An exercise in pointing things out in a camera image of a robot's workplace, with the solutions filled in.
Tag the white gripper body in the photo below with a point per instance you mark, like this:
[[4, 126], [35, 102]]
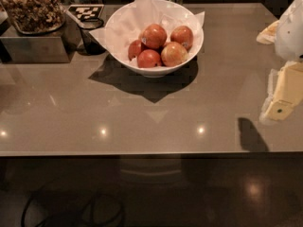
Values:
[[290, 37]]

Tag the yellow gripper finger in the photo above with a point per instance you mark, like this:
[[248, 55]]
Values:
[[285, 92], [268, 34]]

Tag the red apple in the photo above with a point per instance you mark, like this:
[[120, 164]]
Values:
[[153, 36], [148, 59], [173, 54], [135, 48], [182, 35]]

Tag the white ceramic bowl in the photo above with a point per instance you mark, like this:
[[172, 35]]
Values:
[[156, 71]]

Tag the white paper liner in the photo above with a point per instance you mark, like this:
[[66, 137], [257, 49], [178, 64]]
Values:
[[128, 22]]

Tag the black cup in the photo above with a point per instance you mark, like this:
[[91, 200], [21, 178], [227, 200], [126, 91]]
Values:
[[91, 45]]

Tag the black white marker card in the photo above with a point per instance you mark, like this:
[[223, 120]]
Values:
[[86, 12]]

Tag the dark metal box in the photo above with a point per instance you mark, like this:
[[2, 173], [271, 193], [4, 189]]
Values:
[[55, 47]]

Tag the glass jar of snacks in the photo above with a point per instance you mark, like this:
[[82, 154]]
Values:
[[32, 17]]

